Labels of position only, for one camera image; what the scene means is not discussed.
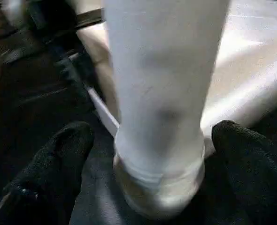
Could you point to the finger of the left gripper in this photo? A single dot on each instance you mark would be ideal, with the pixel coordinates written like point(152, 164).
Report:
point(77, 77)

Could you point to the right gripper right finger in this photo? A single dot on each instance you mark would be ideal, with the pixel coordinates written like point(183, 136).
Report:
point(256, 173)

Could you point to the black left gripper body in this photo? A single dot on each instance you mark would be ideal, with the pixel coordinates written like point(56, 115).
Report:
point(40, 23)

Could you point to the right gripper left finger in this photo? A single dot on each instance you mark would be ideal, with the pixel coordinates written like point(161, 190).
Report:
point(49, 173)

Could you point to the white plastic table leg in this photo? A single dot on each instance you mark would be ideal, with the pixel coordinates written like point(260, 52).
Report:
point(162, 93)

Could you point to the white plastic table top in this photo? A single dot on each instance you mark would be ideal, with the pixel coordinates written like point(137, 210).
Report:
point(242, 70)

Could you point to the black work mat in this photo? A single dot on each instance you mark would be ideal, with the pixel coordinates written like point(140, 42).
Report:
point(40, 108)

